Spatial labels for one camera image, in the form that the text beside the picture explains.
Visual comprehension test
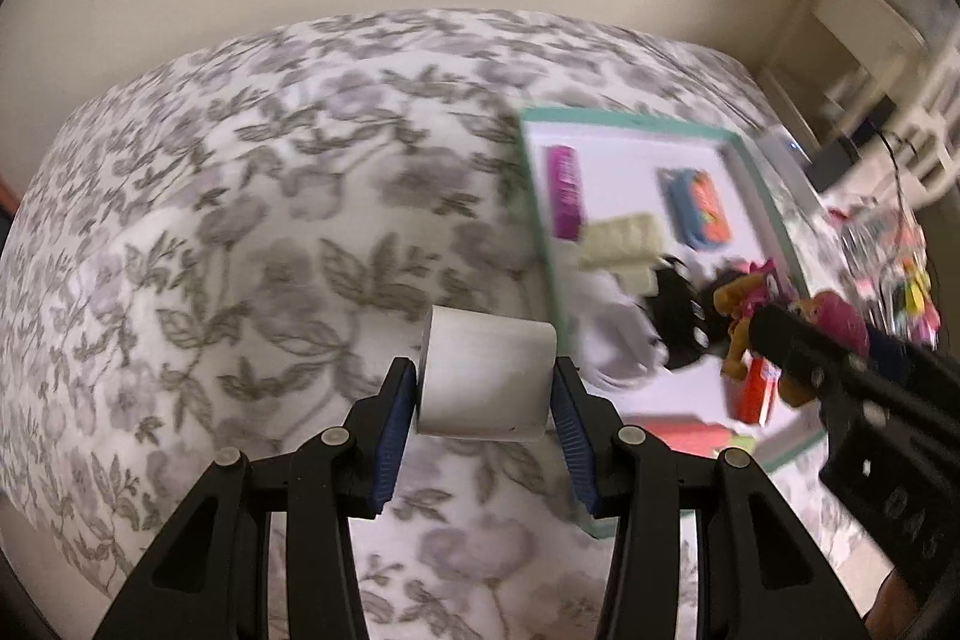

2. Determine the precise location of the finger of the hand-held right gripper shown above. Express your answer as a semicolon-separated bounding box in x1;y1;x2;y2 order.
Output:
865;323;960;387
750;302;863;401

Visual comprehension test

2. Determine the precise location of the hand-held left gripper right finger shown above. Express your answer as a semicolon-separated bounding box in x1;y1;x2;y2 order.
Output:
553;359;863;640

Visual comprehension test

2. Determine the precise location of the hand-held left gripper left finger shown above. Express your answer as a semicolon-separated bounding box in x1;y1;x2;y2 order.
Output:
94;356;418;640

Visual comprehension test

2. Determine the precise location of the pink doll toy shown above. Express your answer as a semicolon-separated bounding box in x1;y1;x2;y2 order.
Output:
709;257;875;386

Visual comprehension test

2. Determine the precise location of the orange lip balm tube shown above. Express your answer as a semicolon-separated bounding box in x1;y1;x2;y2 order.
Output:
735;355;785;425

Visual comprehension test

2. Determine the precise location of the white earbud case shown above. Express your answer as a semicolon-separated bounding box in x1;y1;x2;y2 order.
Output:
415;305;560;444

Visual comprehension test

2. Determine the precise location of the black toy car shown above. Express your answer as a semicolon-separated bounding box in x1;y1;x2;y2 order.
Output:
645;257;717;372

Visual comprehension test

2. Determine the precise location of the blue orange toy house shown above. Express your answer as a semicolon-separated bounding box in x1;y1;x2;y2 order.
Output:
658;166;734;251

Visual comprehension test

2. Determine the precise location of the cream triangular clip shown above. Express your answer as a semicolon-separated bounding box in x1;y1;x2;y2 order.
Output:
577;212;665;296

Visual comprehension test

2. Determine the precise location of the magenta toy stick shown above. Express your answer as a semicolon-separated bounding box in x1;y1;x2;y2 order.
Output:
546;145;587;242

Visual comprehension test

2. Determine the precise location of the teal cardboard box tray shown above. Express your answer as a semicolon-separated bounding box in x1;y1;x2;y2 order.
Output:
517;106;826;540

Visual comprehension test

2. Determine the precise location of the person's right forearm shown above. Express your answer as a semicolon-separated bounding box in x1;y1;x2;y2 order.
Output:
866;572;938;640

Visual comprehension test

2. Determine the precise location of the pile of colourful small toys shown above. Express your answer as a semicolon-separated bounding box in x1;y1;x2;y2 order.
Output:
855;220;942;341

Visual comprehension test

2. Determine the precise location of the clear glass cup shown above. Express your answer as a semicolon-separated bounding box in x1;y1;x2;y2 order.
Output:
840;197;923;266

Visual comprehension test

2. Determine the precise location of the black plugged charger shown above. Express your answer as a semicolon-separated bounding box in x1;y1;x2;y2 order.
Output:
806;139;860;191

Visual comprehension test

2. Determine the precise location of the white power strip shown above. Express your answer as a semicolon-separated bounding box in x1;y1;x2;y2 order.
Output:
754;126;826;214

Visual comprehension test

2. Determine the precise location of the grey floral blanket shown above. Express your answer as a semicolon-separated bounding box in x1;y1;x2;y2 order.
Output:
0;8;893;640

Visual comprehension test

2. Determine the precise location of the white lattice furniture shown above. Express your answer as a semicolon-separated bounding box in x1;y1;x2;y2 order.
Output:
900;25;960;206

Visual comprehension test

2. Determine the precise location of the white wooden stool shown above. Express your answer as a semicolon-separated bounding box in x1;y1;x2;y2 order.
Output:
757;0;931;124

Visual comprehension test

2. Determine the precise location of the black charger cable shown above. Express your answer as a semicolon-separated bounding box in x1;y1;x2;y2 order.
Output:
874;130;923;214

